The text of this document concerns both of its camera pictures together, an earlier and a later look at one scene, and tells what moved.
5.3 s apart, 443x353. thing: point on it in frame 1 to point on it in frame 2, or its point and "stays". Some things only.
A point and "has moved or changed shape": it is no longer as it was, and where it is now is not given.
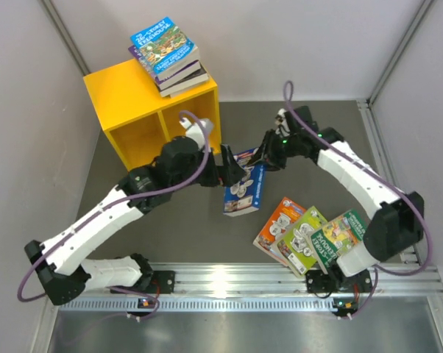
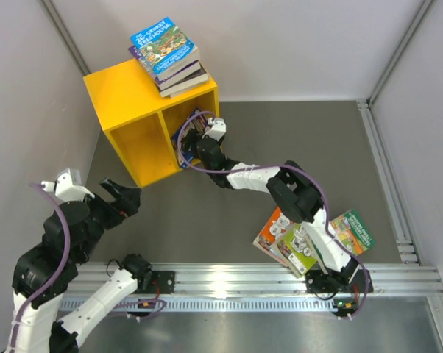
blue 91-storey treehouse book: [244, 195] has moved or changed shape
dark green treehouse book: [331, 240] stays
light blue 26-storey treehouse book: [165, 47] stays
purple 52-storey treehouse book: [168, 80] stays
